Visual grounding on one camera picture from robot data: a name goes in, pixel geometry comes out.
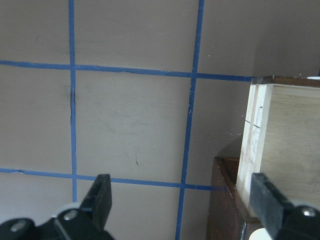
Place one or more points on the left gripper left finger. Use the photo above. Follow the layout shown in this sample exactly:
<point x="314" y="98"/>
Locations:
<point x="87" y="222"/>

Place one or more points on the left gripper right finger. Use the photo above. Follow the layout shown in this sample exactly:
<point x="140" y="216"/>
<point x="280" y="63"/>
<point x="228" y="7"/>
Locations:
<point x="278" y="215"/>

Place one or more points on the wooden drawer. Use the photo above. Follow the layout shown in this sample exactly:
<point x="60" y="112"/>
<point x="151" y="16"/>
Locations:
<point x="281" y="138"/>

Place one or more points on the dark wooden cabinet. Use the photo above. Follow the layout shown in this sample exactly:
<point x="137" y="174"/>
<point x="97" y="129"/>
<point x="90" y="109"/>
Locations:
<point x="228" y="218"/>

